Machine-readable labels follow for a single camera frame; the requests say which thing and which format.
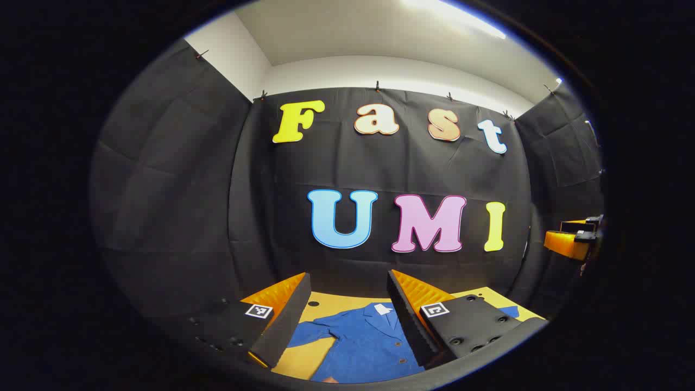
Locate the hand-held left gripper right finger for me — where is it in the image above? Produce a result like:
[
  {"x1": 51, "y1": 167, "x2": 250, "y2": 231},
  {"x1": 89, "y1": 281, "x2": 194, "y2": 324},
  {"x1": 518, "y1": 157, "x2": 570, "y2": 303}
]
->
[{"x1": 386, "y1": 269, "x2": 549, "y2": 371}]

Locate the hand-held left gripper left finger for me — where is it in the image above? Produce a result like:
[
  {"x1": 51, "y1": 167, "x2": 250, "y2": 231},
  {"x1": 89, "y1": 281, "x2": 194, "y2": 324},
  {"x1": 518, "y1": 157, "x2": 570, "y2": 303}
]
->
[{"x1": 185, "y1": 272, "x2": 312, "y2": 370}]

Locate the row of black cloth clips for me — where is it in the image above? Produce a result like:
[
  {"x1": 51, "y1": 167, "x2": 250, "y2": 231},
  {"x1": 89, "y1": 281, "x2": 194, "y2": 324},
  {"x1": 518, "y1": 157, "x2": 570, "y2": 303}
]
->
[{"x1": 195, "y1": 50, "x2": 557, "y2": 121}]

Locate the black backdrop cloth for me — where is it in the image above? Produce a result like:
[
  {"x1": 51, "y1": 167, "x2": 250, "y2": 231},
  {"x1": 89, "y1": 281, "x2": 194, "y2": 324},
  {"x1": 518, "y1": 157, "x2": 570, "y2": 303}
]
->
[{"x1": 90, "y1": 38, "x2": 604, "y2": 326}]

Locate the blue button shirt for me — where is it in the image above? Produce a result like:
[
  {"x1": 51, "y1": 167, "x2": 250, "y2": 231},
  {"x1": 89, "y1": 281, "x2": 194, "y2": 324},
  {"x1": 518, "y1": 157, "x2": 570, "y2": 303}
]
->
[{"x1": 286, "y1": 302, "x2": 521, "y2": 384}]

